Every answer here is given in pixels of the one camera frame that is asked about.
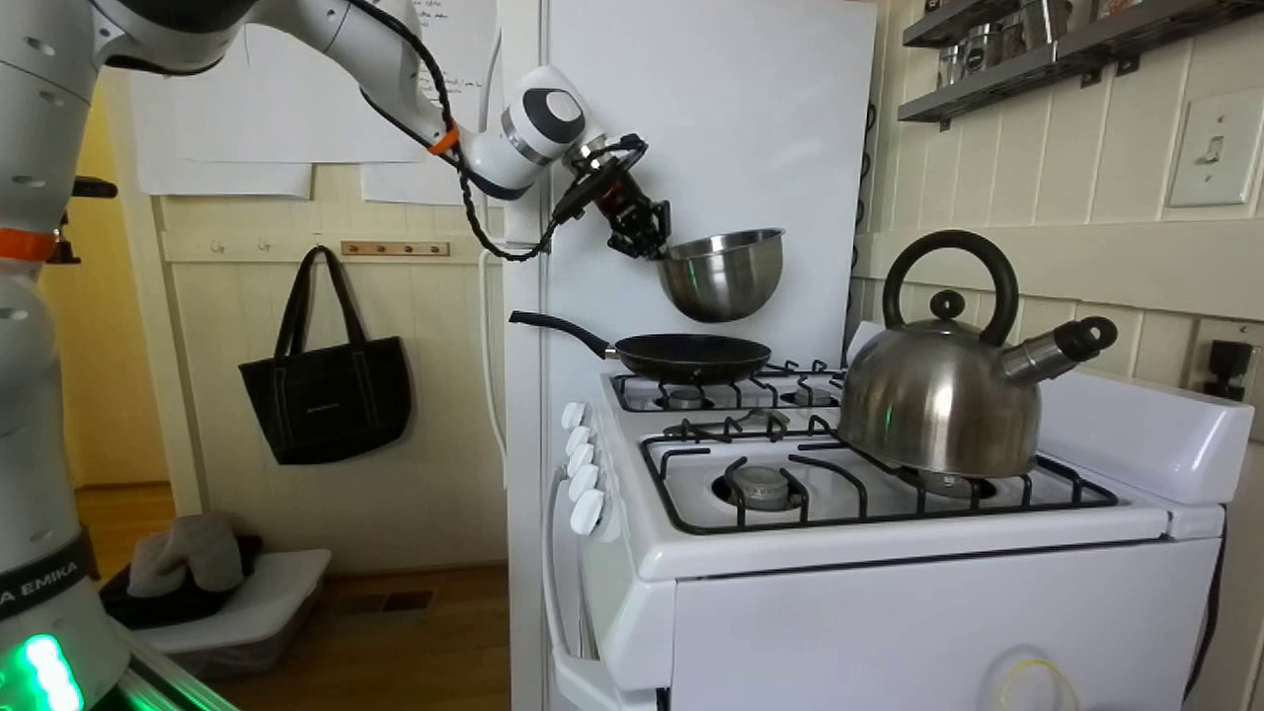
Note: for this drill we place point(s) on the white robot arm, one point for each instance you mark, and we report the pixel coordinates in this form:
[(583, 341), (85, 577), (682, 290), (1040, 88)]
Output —
[(56, 646)]

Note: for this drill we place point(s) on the black front burner grate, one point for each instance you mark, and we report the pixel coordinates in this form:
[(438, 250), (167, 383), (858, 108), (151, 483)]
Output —
[(737, 478)]

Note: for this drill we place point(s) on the silver metal bowl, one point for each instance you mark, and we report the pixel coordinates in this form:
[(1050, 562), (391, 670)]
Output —
[(723, 279)]

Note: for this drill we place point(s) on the white gas stove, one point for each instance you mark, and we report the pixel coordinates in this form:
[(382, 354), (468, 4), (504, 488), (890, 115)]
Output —
[(1070, 608)]

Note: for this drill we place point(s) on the black rear burner grate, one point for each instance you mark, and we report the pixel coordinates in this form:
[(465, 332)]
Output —
[(770, 387)]

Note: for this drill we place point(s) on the wall light switch plate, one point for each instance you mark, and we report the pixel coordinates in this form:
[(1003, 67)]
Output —
[(1219, 149)]

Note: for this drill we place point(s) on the white stove knob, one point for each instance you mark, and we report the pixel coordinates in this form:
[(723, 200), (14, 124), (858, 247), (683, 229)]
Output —
[(587, 512), (579, 450), (569, 415), (583, 478)]

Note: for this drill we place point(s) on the black burner grate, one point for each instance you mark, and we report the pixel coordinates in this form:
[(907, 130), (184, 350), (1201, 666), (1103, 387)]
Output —
[(737, 478), (770, 387)]

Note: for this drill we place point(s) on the steel whistling kettle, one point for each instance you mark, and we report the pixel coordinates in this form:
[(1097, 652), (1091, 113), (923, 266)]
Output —
[(956, 402)]

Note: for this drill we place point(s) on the black tote bag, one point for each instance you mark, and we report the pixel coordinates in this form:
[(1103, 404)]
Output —
[(328, 404)]

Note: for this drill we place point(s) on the white storage bin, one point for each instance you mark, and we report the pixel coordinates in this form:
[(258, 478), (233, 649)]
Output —
[(255, 627)]

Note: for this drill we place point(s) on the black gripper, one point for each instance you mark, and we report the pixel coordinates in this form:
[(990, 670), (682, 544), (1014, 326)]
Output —
[(637, 226)]

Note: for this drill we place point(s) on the white refrigerator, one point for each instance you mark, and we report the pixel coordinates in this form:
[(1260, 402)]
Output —
[(757, 121)]

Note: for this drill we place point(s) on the white oven door handle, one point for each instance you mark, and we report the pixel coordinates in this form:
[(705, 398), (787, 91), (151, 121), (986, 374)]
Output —
[(562, 574)]

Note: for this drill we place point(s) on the dark wooden wall shelf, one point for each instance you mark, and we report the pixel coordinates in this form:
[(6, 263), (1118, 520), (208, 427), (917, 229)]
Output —
[(998, 49)]

